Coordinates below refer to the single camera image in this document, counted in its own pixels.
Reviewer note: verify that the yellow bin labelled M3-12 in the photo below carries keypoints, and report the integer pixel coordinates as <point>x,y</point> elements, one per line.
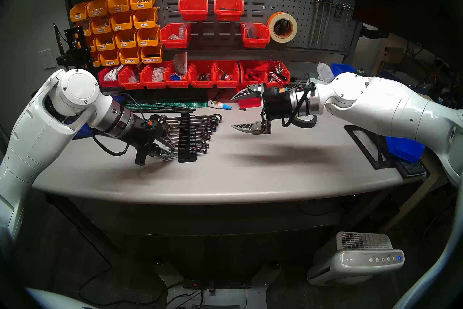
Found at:
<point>105,42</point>

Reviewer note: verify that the white wall switch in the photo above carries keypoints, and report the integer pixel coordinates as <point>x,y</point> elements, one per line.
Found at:
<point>47,59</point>

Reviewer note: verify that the largest chrome ratchet wrench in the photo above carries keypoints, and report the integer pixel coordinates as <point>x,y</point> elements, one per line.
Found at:
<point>216,117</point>

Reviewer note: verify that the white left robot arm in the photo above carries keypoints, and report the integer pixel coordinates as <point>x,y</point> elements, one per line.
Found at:
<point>32,145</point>

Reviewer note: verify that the black keyboard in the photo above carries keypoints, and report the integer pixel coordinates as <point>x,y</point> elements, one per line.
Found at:
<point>412,169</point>

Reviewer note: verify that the black tape roll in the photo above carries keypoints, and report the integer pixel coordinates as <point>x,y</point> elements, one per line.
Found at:
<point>307,124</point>

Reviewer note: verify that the yellow bin labelled M4-6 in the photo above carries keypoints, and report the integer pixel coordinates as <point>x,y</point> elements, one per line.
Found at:
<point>122,21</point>

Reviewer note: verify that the white air purifier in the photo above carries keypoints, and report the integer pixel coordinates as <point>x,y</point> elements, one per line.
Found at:
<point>356,261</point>

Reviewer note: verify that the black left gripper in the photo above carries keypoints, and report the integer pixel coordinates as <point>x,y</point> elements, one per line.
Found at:
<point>144,132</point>

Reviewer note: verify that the yellow bin labelled M3-8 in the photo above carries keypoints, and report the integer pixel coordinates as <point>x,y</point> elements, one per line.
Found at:
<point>125,39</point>

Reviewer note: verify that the black power strip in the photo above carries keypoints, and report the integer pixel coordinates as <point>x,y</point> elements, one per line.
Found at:
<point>217,283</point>

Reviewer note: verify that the black angled stand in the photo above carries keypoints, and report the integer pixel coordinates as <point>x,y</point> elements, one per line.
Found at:
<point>365,147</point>

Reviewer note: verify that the medium chrome ratchet wrench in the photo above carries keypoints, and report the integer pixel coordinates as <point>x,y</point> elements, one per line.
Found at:
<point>207,141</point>
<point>205,145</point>
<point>208,137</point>

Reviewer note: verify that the yellow bin labelled HEX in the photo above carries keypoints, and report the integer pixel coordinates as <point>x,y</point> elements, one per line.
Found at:
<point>151,53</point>

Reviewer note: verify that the black soldering tool stand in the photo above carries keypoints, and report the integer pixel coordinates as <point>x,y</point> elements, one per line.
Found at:
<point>76,51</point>

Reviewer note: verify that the bagged user manual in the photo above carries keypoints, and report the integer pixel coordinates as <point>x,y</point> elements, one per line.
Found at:
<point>180,62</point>

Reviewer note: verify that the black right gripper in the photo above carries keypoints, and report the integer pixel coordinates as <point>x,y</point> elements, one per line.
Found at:
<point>278,103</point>

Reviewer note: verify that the green cutting mat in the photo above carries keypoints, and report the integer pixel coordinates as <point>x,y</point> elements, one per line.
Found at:
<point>173,104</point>

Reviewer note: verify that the blue plastic cap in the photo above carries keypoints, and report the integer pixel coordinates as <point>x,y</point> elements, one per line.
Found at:
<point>175,76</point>

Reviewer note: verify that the clear plastic parts bag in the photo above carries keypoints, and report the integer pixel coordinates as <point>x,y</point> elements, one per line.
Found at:
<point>181,31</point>
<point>250,28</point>

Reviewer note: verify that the yellow bin labelled M3-4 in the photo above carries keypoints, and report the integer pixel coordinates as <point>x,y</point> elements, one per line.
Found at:
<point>145,18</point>

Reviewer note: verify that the large chrome ratchet wrench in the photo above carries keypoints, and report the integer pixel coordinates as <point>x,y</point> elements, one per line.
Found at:
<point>211,128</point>
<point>214,123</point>

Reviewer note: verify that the white plastic bag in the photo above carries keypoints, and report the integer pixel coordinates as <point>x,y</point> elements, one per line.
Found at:
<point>113,73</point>

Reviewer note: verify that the yellow bin labelled M2.5-5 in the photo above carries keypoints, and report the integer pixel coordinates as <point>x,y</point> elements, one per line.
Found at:
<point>129,55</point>

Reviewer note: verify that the blue plastic bin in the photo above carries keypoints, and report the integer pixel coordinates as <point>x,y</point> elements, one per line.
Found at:
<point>343,68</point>
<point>407,148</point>

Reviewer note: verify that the black soldering pen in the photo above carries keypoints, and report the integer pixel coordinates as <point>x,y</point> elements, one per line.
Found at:
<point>59,40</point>

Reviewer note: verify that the red wall-hung parts bin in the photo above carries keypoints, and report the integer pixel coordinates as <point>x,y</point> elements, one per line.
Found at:
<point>193,9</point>
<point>228,9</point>
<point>173,40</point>
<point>257,40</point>

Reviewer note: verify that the yellow bin labelled M4X4X6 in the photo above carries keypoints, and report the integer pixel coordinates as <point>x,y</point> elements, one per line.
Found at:
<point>101,24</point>

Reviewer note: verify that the yellow bin labelled M3-6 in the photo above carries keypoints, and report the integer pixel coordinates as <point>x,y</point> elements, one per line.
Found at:
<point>147,36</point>

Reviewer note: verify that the cream masking tape roll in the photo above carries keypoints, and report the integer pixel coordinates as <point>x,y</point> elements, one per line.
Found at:
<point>275,18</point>

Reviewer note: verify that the black wrench holder case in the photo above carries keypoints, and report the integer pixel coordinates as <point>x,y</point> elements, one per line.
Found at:
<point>187,156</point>

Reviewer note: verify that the yellow bin labelled M2.5-6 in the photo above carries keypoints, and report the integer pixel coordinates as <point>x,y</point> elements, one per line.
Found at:
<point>109,57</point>

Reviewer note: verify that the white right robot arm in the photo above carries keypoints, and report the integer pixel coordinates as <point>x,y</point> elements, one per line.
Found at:
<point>390,109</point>

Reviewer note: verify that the white glue bottle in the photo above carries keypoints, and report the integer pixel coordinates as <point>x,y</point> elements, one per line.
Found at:
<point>217,104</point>

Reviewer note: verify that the black marker pen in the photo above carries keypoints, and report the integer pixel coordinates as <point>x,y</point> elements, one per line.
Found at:
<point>217,94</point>

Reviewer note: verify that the clear bag of screws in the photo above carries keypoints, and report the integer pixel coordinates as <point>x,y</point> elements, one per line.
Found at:
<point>158,74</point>

